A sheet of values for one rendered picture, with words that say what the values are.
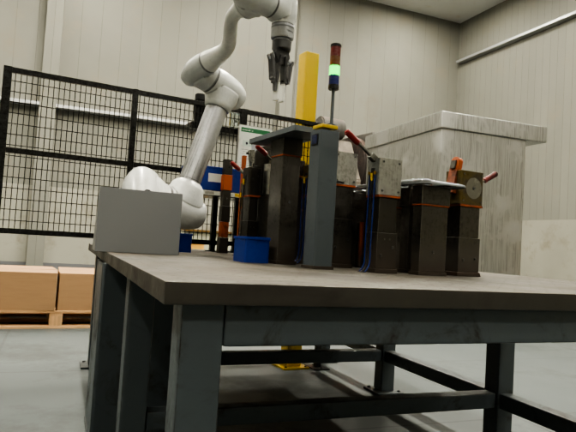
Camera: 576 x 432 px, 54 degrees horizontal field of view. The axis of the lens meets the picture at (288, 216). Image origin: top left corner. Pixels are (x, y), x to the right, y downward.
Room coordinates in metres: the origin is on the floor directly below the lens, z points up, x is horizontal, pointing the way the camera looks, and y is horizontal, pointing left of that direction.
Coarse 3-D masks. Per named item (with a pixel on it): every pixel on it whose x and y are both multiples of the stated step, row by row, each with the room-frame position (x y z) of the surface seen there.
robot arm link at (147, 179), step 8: (136, 168) 2.38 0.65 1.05; (144, 168) 2.38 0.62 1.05; (128, 176) 2.36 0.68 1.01; (136, 176) 2.33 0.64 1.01; (144, 176) 2.34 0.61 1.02; (152, 176) 2.36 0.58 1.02; (128, 184) 2.31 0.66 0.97; (136, 184) 2.29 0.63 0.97; (144, 184) 2.30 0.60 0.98; (152, 184) 2.33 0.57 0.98; (160, 184) 2.37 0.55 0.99; (168, 192) 2.39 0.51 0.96
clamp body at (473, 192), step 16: (464, 176) 1.90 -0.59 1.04; (480, 176) 1.94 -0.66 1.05; (464, 192) 1.91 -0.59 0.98; (480, 192) 1.94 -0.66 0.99; (448, 208) 1.96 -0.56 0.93; (464, 208) 1.92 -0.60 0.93; (448, 224) 1.95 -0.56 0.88; (464, 224) 1.92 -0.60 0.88; (448, 240) 1.95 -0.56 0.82; (464, 240) 1.91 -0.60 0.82; (448, 256) 1.94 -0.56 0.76; (464, 256) 1.92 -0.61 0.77; (448, 272) 1.93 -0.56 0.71; (464, 272) 1.92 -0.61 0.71
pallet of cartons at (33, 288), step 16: (0, 272) 4.24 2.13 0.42; (16, 272) 4.29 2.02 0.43; (32, 272) 4.34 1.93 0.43; (48, 272) 4.44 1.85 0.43; (64, 272) 4.54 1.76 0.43; (80, 272) 4.64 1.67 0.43; (0, 288) 4.25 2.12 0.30; (16, 288) 4.29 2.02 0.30; (32, 288) 4.33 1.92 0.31; (48, 288) 4.37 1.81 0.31; (64, 288) 4.43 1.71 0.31; (80, 288) 4.48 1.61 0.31; (0, 304) 4.25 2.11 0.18; (16, 304) 4.29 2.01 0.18; (32, 304) 4.33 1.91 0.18; (48, 304) 4.38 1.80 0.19; (64, 304) 4.44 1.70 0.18; (80, 304) 4.48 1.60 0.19; (0, 320) 4.55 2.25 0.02; (16, 320) 4.60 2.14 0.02; (32, 320) 4.65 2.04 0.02; (48, 320) 4.47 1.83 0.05; (64, 320) 4.75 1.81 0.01; (80, 320) 4.80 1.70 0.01
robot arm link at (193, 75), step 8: (192, 64) 2.45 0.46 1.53; (200, 64) 2.43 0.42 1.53; (184, 72) 2.50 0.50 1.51; (192, 72) 2.47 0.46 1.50; (200, 72) 2.45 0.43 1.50; (208, 72) 2.45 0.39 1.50; (216, 72) 2.51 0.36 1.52; (184, 80) 2.53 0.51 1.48; (192, 80) 2.50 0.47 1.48; (200, 80) 2.49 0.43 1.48; (208, 80) 2.49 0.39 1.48; (216, 80) 2.51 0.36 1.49; (200, 88) 2.54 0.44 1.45; (208, 88) 2.53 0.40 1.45
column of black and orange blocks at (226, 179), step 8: (224, 160) 2.98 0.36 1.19; (232, 160) 2.99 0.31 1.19; (224, 168) 2.98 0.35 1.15; (224, 176) 2.97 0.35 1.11; (224, 184) 2.97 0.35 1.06; (224, 192) 2.97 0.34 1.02; (224, 200) 2.97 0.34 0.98; (224, 208) 2.97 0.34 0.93; (224, 216) 2.97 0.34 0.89; (224, 224) 2.98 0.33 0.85; (224, 232) 2.98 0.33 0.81; (224, 240) 2.98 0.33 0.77; (224, 248) 2.98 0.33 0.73
